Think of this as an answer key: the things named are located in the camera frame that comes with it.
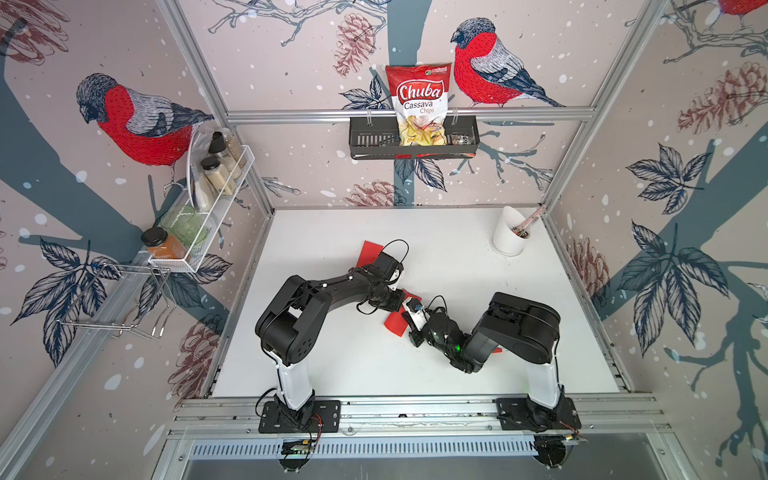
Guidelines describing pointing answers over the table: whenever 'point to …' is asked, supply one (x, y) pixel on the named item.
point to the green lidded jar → (185, 223)
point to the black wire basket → (377, 138)
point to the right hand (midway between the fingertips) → (403, 314)
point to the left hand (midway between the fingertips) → (403, 300)
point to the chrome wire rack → (133, 299)
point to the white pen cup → (503, 238)
